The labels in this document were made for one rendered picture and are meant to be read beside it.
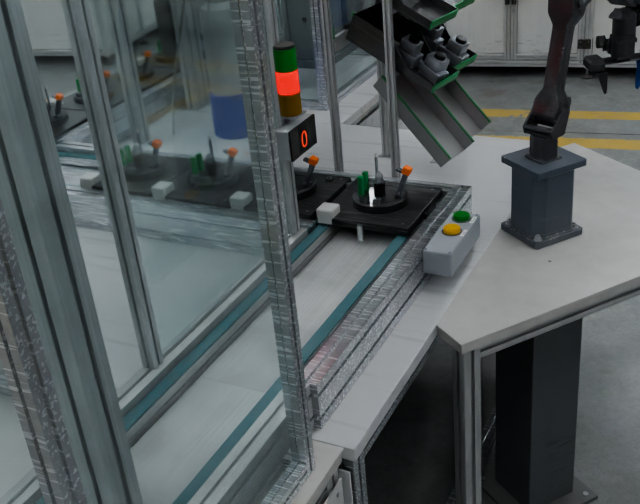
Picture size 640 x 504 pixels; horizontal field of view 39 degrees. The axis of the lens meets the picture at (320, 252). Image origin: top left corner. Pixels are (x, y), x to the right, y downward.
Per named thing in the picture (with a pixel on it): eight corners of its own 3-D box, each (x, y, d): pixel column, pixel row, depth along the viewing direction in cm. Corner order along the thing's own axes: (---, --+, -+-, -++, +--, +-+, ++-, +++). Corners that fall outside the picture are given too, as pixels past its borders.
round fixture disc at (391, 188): (417, 193, 226) (416, 186, 225) (396, 217, 215) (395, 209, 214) (366, 187, 232) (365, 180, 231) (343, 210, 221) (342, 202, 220)
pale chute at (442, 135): (464, 150, 244) (475, 140, 240) (440, 167, 235) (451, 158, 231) (398, 71, 245) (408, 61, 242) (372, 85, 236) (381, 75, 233)
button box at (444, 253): (480, 236, 218) (480, 213, 215) (452, 277, 201) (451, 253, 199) (452, 232, 221) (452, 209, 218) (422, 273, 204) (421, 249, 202)
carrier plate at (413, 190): (442, 194, 229) (442, 187, 228) (408, 236, 210) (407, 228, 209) (357, 184, 239) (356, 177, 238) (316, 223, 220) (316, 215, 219)
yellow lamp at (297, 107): (306, 110, 201) (304, 89, 199) (295, 117, 197) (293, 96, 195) (286, 108, 203) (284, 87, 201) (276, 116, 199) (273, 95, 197)
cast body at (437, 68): (445, 82, 231) (455, 59, 226) (434, 85, 228) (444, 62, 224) (423, 64, 235) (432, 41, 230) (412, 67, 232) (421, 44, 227)
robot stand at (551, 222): (583, 233, 222) (588, 159, 213) (536, 250, 217) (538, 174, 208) (545, 213, 234) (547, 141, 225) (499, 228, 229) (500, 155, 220)
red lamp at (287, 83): (303, 88, 199) (301, 67, 196) (293, 96, 195) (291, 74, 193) (284, 87, 201) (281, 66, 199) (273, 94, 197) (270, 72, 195)
